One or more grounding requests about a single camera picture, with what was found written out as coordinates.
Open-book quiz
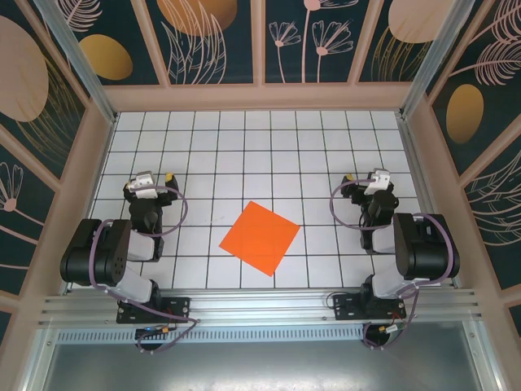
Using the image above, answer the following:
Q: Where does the orange paper sheet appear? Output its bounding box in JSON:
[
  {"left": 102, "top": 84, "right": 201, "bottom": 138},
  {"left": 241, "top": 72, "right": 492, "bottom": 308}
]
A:
[{"left": 218, "top": 200, "right": 301, "bottom": 278}]

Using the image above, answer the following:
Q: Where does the grey metal sheet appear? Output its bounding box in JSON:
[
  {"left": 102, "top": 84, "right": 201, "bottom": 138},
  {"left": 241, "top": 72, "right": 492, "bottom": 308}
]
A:
[{"left": 24, "top": 341, "right": 501, "bottom": 391}]

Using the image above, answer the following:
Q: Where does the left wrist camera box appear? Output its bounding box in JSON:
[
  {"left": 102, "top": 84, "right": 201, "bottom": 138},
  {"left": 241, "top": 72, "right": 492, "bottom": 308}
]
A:
[{"left": 129, "top": 171, "right": 160, "bottom": 200}]

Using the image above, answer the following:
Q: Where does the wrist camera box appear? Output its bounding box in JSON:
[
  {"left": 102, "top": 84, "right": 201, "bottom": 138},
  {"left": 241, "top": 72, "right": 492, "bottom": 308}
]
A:
[
  {"left": 129, "top": 171, "right": 160, "bottom": 200},
  {"left": 363, "top": 167, "right": 391, "bottom": 196}
]

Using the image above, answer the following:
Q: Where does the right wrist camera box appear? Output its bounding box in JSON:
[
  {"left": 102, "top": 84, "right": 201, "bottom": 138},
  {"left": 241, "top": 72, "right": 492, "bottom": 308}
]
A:
[{"left": 363, "top": 167, "right": 391, "bottom": 196}]

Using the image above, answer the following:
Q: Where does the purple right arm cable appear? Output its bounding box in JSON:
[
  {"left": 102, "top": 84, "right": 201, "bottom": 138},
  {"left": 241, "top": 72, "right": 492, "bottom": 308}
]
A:
[{"left": 330, "top": 178, "right": 455, "bottom": 351}]

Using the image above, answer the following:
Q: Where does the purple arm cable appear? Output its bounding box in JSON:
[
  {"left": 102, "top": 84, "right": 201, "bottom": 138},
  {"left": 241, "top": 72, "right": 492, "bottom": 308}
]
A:
[
  {"left": 90, "top": 185, "right": 200, "bottom": 355},
  {"left": 330, "top": 178, "right": 455, "bottom": 351}
]

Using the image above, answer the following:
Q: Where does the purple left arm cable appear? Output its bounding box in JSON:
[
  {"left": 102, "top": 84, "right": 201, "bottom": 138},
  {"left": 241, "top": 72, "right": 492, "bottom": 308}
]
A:
[{"left": 90, "top": 185, "right": 200, "bottom": 355}]

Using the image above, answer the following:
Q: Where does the aluminium side rail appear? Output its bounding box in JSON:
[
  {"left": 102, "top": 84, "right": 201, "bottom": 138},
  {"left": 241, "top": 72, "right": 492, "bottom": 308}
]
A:
[{"left": 396, "top": 112, "right": 463, "bottom": 288}]

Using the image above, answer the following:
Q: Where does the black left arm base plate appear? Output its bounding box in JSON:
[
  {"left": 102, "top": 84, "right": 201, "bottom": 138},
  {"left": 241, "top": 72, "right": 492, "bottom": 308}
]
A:
[{"left": 116, "top": 297, "right": 192, "bottom": 325}]

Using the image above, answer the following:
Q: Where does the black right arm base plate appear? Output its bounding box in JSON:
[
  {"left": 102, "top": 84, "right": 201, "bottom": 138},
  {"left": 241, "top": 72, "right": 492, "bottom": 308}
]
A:
[{"left": 332, "top": 293, "right": 407, "bottom": 322}]

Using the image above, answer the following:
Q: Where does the aluminium corner post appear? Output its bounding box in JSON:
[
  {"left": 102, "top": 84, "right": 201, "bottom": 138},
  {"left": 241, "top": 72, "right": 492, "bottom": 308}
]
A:
[
  {"left": 401, "top": 0, "right": 477, "bottom": 119},
  {"left": 32, "top": 0, "right": 119, "bottom": 125}
]

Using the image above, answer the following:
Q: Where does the aluminium mounting rail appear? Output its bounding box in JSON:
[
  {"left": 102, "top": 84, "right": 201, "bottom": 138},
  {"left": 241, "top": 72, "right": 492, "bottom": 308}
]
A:
[{"left": 38, "top": 288, "right": 485, "bottom": 327}]

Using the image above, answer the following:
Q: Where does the slotted grey cable duct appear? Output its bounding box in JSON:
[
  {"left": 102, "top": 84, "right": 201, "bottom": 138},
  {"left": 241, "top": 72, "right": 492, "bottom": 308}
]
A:
[{"left": 56, "top": 325, "right": 367, "bottom": 344}]

